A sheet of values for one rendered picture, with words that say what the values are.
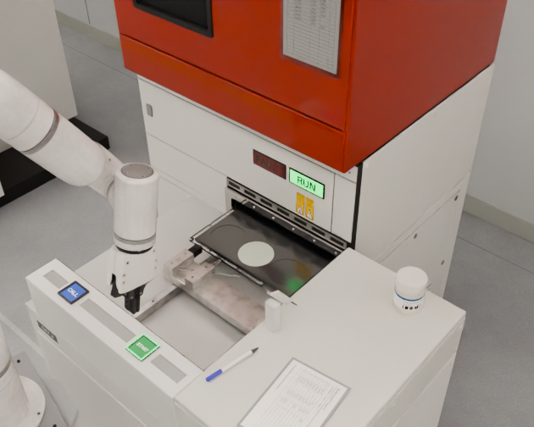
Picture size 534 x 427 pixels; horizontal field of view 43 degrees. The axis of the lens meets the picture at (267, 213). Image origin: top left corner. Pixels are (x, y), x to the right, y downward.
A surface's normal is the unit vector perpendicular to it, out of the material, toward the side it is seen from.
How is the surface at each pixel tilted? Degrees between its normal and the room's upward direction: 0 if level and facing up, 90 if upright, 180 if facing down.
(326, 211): 90
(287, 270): 0
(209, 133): 90
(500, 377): 0
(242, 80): 90
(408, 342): 0
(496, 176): 90
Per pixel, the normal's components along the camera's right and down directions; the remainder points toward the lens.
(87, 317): -0.01, -0.77
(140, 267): 0.72, 0.44
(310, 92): -0.66, 0.49
